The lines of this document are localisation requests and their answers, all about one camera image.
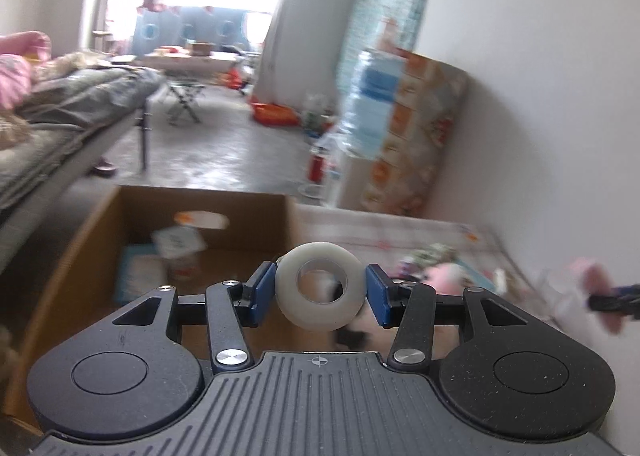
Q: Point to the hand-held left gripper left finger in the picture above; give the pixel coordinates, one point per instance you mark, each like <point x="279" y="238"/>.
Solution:
<point x="264" y="293"/>

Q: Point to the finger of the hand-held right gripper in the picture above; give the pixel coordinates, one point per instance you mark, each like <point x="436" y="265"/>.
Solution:
<point x="615" y="303"/>

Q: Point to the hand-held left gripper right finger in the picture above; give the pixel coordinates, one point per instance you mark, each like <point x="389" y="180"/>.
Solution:
<point x="376" y="296"/>

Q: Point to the green floral scrunchie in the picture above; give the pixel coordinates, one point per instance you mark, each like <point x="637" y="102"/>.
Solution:
<point x="430" y="256"/>

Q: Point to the pink plush doll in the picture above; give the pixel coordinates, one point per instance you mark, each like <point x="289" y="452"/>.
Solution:
<point x="450" y="278"/>

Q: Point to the large cardboard box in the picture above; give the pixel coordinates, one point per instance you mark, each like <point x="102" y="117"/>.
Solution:
<point x="250" y="216"/>

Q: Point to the white yogurt cup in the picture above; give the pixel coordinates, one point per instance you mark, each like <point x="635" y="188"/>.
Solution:
<point x="182" y="256"/>

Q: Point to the blue bandage box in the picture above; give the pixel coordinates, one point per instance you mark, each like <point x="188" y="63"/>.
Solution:
<point x="132" y="276"/>

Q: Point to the white water dispenser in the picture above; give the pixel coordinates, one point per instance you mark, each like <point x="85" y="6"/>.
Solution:
<point x="345" y="176"/>

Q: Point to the red bottle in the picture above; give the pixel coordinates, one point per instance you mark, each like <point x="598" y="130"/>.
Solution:
<point x="316" y="166"/>

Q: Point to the rolled patterned mat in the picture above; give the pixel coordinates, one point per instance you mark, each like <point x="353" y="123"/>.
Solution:
<point x="425" y="136"/>

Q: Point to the orange bag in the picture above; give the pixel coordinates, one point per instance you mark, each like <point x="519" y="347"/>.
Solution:
<point x="272" y="114"/>

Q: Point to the large blue water bottle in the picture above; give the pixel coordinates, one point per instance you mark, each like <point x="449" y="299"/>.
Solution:
<point x="370" y="106"/>

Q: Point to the slipper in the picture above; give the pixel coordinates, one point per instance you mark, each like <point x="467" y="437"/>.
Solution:
<point x="104" y="167"/>

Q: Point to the folding stool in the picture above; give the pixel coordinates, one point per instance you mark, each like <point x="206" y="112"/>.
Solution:
<point x="186" y="101"/>

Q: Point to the folding table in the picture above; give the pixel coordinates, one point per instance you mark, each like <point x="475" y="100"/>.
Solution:
<point x="185" y="61"/>

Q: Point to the small cardboard box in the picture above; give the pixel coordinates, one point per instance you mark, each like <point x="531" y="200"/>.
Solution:
<point x="200" y="47"/>

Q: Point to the pink carton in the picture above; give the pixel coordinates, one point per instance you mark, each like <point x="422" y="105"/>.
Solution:
<point x="390" y="36"/>

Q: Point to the grey blanket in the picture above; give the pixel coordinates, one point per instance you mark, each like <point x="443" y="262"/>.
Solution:
<point x="95" y="91"/>

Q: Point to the blue circle-print cloth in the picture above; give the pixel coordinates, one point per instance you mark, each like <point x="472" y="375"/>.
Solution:
<point x="200" y="26"/>

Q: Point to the white curtain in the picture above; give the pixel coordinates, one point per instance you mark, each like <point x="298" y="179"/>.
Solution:
<point x="282" y="11"/>

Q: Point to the pink quilt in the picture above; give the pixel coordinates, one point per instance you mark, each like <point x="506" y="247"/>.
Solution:
<point x="20" y="66"/>

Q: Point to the metal frame bed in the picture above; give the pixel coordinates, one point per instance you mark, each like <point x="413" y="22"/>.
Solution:
<point x="60" y="136"/>

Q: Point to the green patterned wall cloth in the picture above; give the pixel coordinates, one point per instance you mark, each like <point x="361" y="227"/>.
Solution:
<point x="390" y="1"/>

